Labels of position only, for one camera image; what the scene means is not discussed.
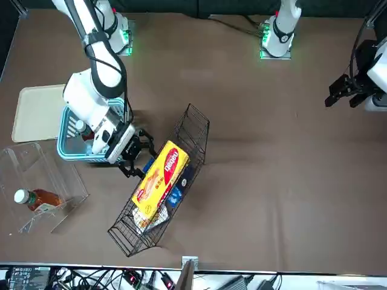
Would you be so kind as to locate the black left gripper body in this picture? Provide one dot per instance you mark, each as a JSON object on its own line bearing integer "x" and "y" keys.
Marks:
{"x": 364, "y": 57}

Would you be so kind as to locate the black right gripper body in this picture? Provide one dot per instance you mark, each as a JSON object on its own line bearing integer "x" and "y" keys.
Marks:
{"x": 132, "y": 149}

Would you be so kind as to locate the blue Oreo cookie box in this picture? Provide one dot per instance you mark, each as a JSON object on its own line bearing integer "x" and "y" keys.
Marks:
{"x": 175, "y": 197}

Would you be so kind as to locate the amber tea bottle white cap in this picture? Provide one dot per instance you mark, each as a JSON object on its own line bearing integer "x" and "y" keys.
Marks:
{"x": 81, "y": 126}
{"x": 45, "y": 197}

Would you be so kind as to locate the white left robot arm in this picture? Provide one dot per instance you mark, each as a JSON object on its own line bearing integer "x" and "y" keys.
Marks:
{"x": 282, "y": 30}

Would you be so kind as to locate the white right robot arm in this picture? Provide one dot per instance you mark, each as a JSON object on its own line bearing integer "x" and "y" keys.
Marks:
{"x": 84, "y": 96}

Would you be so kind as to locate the light blue plastic shopping basket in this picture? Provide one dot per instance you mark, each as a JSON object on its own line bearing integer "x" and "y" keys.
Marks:
{"x": 65, "y": 151}

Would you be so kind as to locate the clear acrylic beverage shelf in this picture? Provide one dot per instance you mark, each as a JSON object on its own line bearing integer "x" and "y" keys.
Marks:
{"x": 45, "y": 169}

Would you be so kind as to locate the yellow wafer box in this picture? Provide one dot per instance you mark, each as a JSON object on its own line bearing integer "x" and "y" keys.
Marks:
{"x": 163, "y": 175}

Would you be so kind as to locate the dark chocolate cookie box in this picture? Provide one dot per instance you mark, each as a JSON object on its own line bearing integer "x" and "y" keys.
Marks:
{"x": 188, "y": 175}

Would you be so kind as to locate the white cracker box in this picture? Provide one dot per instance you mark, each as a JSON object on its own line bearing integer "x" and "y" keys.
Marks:
{"x": 142, "y": 223}

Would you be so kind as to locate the beige plastic tray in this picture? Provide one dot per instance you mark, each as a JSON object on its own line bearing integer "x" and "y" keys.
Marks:
{"x": 33, "y": 114}

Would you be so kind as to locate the small red-lit circuit module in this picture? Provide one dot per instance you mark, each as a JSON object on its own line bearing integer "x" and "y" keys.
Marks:
{"x": 130, "y": 277}
{"x": 169, "y": 282}

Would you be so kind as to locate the black labelled power adapter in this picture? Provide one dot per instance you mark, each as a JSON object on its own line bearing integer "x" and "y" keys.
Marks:
{"x": 27, "y": 278}

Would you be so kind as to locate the dark power supply brick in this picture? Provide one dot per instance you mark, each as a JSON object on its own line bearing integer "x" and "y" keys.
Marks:
{"x": 236, "y": 282}

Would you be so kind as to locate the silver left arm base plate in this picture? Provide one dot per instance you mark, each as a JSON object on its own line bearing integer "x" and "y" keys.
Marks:
{"x": 275, "y": 57}

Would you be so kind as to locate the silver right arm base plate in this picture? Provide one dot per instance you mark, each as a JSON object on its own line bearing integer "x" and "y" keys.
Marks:
{"x": 132, "y": 45}

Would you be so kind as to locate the aluminium camera post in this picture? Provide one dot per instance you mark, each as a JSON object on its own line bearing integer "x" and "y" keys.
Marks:
{"x": 187, "y": 278}

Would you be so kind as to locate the aluminium table edge rail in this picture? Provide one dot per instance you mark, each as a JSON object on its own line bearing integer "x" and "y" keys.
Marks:
{"x": 19, "y": 6}

